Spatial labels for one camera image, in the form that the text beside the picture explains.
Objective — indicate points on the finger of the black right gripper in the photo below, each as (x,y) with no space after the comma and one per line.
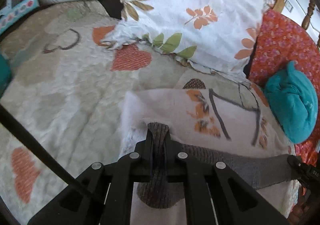
(308,175)

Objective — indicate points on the teal fleece bundle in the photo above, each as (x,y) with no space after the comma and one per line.
(293,101)

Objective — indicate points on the pale pink garment grey band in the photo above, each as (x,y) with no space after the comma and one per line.
(236,127)

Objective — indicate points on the red floral pillow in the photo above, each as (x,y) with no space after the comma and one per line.
(270,46)

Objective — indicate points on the white floral pillow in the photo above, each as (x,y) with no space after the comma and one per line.
(213,36)

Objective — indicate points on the patterned heart bedspread quilt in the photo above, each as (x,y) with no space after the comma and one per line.
(68,89)

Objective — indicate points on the green cardboard box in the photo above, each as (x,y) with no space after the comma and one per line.
(5,74)

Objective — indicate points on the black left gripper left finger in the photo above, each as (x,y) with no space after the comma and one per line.
(110,187)

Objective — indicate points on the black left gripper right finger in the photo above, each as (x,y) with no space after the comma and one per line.
(215,194)

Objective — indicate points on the light blue game box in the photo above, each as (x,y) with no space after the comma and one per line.
(13,10)

